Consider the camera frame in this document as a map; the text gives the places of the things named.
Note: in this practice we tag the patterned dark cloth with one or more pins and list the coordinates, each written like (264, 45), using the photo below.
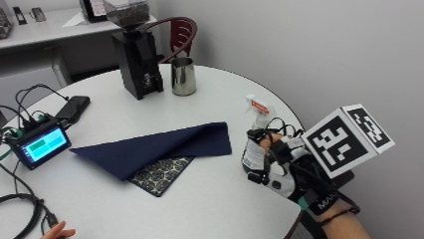
(160, 174)

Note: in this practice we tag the black coffee grinder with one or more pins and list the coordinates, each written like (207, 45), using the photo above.
(134, 53)

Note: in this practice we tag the red chair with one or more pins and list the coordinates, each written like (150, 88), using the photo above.
(180, 35)

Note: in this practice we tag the steel milk pitcher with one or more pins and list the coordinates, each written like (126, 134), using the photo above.
(183, 76)

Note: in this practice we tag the small black object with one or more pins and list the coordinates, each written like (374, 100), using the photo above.
(20, 15)

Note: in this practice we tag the white side counter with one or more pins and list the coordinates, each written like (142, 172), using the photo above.
(39, 30)

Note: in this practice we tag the white marker cube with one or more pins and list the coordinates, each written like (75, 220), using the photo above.
(345, 139)

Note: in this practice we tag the navy blue cloth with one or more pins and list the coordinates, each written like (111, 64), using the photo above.
(154, 149)

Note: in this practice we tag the black power bank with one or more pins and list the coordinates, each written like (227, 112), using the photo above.
(73, 108)

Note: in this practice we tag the small grey object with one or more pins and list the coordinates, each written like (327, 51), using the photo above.
(38, 14)

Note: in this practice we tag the white spray bottle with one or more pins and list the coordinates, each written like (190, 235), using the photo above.
(255, 132)

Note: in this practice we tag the black framed picture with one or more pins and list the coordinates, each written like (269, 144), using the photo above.
(91, 10)

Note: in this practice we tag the small touchscreen device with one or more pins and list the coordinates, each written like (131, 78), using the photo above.
(39, 144)

